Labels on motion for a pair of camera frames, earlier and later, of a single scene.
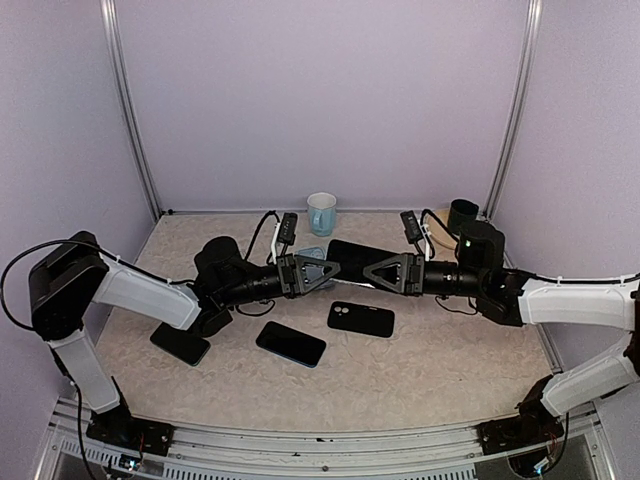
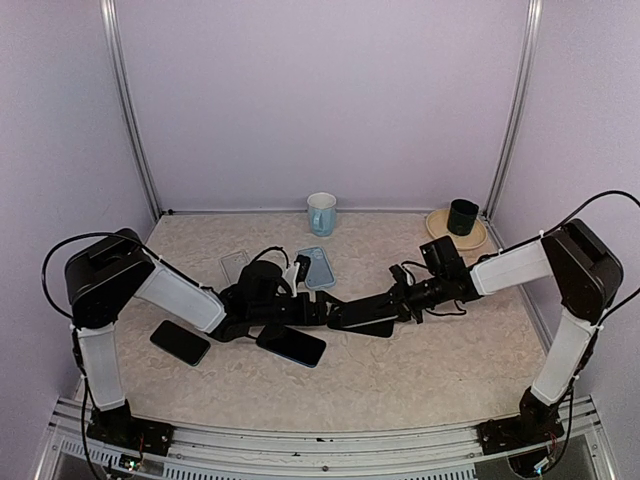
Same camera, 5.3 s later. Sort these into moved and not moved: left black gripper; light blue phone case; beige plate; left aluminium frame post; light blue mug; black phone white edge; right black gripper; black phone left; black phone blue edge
Moved: left black gripper; beige plate; black phone white edge; right black gripper
Not moved: black phone left; left aluminium frame post; black phone blue edge; light blue mug; light blue phone case
